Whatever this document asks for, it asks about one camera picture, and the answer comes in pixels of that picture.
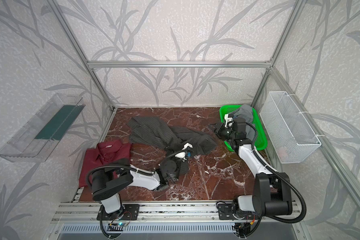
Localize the clear plastic wall bin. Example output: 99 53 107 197
0 94 85 163

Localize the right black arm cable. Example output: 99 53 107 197
244 121 307 225

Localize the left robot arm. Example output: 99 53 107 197
86 157 189 221

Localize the light grey shirt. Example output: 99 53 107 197
232 105 256 140

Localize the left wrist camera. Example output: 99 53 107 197
175 143 194 161

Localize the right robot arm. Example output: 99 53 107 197
209 118 293 220

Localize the aluminium cage frame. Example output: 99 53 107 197
46 1 360 210

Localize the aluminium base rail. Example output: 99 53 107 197
49 200 304 224

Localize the dark grey striped shirt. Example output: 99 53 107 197
127 116 218 157

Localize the green plastic basket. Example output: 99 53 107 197
219 105 268 151

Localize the maroon folded shirt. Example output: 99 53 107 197
79 140 132 188

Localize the white wire wall basket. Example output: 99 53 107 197
260 91 322 164

